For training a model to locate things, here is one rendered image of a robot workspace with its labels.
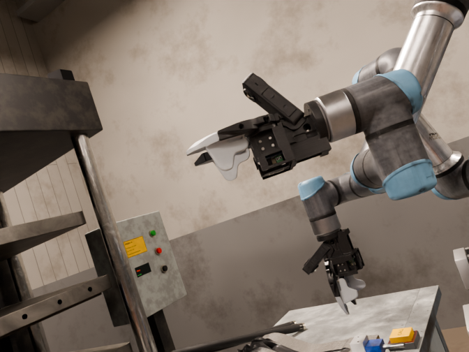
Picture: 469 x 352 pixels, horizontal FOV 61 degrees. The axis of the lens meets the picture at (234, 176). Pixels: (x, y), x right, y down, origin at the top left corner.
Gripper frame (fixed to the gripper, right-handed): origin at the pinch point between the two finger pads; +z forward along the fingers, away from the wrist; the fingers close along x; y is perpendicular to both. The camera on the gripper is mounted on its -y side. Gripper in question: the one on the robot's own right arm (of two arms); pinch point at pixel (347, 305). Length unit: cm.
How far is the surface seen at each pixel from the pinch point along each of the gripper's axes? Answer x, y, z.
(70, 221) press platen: -16, -82, -50
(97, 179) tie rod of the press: -7, -72, -61
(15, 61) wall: 150, -331, -265
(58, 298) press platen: -30, -79, -27
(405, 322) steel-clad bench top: 37.3, 1.6, 20.9
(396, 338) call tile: 17.8, 3.4, 17.7
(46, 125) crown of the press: -22, -69, -81
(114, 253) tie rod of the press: -9, -73, -34
